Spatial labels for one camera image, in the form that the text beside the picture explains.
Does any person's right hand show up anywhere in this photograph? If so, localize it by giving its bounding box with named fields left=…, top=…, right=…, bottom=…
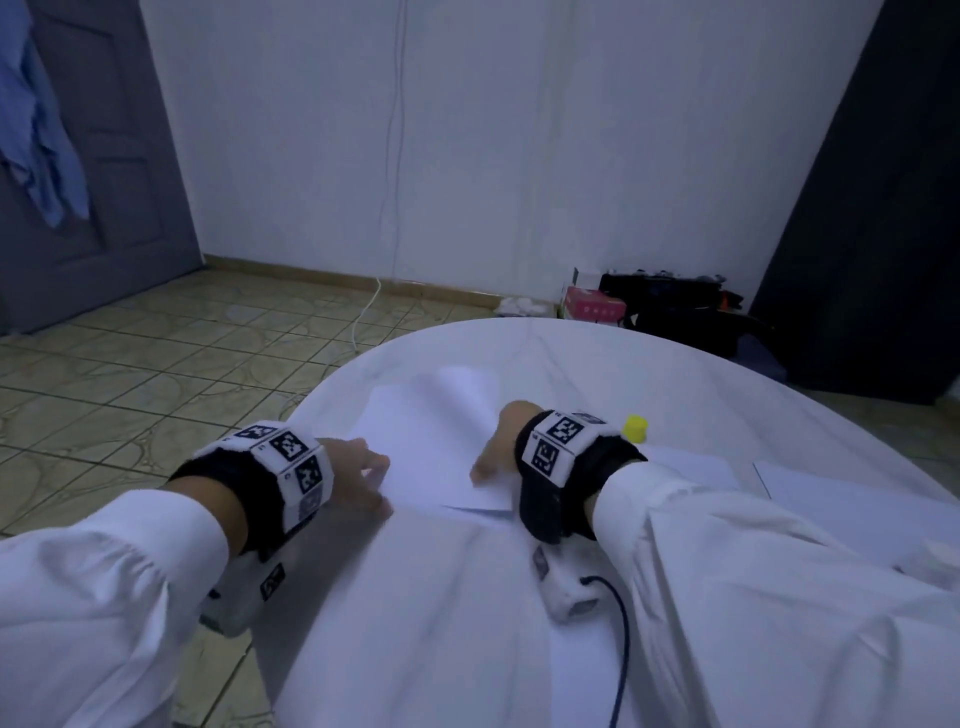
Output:
left=469, top=400, right=545, bottom=485

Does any person's left hand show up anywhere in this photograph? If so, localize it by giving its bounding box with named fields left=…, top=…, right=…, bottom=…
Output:
left=319, top=436, right=395, bottom=519

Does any single white paper sheet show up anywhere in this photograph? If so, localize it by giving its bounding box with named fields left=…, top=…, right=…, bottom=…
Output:
left=348, top=364, right=512, bottom=512
left=645, top=444, right=740, bottom=491

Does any person's right forearm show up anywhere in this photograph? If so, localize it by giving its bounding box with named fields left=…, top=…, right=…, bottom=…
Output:
left=592, top=462, right=960, bottom=728

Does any person's left forearm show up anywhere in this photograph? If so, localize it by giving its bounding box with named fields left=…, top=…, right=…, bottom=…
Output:
left=0, top=487, right=249, bottom=728

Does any black right wristband with markers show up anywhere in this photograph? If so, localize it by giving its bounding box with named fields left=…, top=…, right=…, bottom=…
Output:
left=514, top=409, right=650, bottom=545

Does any black wristband with markers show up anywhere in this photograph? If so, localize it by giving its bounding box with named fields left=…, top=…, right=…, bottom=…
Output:
left=514, top=409, right=650, bottom=545
left=168, top=421, right=335, bottom=560

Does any black left wristband with markers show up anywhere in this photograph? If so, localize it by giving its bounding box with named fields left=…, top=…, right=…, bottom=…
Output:
left=168, top=421, right=335, bottom=560

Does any white item on floor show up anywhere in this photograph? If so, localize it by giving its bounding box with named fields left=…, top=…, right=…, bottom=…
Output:
left=495, top=295, right=560, bottom=318

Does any pink box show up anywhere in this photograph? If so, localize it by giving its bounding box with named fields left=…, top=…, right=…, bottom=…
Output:
left=562, top=285, right=627, bottom=326

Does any black bag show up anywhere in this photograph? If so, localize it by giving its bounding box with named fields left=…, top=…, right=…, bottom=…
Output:
left=600, top=271, right=752, bottom=354

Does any blue suitcase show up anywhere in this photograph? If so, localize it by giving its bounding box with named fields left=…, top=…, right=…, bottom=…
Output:
left=735, top=333, right=789, bottom=384

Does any grey door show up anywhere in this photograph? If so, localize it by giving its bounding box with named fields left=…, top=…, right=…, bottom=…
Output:
left=0, top=0, right=204, bottom=335

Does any black wardrobe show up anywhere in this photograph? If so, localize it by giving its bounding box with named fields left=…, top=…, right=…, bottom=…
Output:
left=750, top=0, right=960, bottom=404

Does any blue hanging cloth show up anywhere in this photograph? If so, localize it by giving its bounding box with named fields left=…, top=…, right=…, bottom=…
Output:
left=0, top=0, right=92, bottom=230

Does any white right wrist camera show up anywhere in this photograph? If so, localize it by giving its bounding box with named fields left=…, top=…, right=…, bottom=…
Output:
left=529, top=540, right=605, bottom=624

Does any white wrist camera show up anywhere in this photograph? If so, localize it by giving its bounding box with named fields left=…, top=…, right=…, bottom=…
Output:
left=529, top=540, right=605, bottom=624
left=202, top=547, right=302, bottom=639

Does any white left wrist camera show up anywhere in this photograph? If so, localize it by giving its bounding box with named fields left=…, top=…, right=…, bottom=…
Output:
left=202, top=547, right=302, bottom=639

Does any black right camera cable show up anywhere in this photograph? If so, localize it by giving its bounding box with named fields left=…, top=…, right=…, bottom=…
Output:
left=582, top=574, right=632, bottom=728

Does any white wall cable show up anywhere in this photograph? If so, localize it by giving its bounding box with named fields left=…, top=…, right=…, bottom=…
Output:
left=352, top=0, right=410, bottom=354

